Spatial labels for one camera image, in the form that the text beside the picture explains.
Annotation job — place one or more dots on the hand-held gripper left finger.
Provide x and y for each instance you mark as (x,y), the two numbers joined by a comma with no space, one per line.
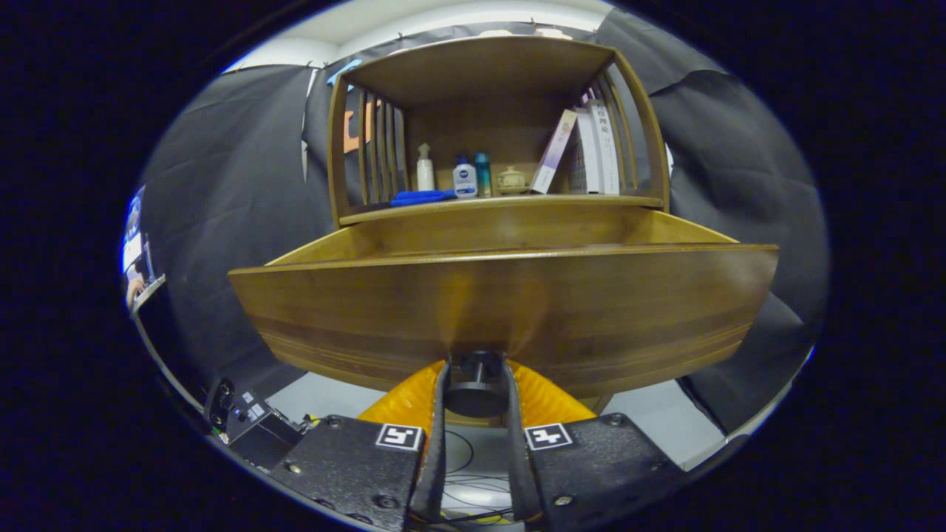
(355,473)

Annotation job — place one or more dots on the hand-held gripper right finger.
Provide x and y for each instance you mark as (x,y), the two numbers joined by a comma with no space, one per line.
(591,473)

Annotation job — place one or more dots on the black round drawer knob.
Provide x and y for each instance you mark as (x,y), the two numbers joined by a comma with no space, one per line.
(477,395)

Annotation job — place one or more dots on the wooden drawer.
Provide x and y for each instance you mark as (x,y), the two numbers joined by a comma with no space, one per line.
(369,310)

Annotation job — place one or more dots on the wooden countertop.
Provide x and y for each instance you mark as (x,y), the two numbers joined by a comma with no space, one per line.
(502,205)

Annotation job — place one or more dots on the wooden cabinet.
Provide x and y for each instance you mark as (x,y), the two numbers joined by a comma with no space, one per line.
(480,74)

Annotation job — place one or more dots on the black electronics box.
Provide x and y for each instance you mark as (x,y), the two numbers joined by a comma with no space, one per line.
(259,436)

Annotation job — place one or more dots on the blue folded cloth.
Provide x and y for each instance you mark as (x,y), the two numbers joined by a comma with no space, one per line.
(421,197)

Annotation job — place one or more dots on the beige lidded tea cup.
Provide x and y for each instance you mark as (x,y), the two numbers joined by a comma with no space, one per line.
(512,181)

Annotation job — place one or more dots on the white pump bottle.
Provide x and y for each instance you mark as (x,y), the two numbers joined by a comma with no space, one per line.
(425,174)

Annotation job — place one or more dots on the white bottle with blue cap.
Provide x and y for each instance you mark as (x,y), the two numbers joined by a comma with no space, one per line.
(465,181)

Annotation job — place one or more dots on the teal clear bottle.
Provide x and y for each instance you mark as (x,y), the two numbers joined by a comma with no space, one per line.
(483,176)

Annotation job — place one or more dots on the bright blue screen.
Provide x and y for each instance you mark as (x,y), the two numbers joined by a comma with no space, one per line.
(134,236)

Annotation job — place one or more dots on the purple cover book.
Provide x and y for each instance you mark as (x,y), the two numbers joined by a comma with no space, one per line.
(554,151)

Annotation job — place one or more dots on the white book with plain cover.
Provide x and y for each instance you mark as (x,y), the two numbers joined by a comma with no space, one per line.
(607,148)

